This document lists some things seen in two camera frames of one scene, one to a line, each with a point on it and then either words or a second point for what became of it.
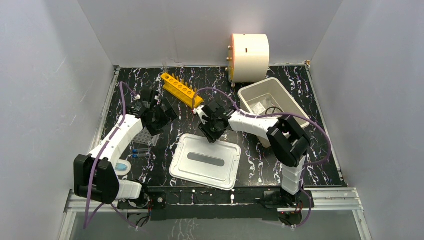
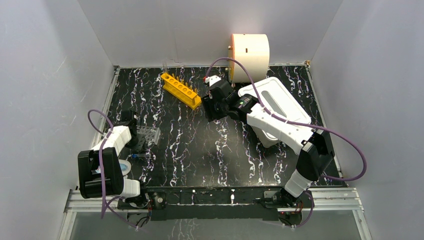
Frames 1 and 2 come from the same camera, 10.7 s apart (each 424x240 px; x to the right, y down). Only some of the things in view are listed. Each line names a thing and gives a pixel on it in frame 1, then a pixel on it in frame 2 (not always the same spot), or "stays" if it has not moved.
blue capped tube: (136, 155) stays
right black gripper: (211, 137) to (209, 114)
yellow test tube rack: (180, 90) stays
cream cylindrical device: (248, 58) stays
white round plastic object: (122, 167) stays
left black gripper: (165, 112) to (136, 141)
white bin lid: (216, 164) to (277, 100)
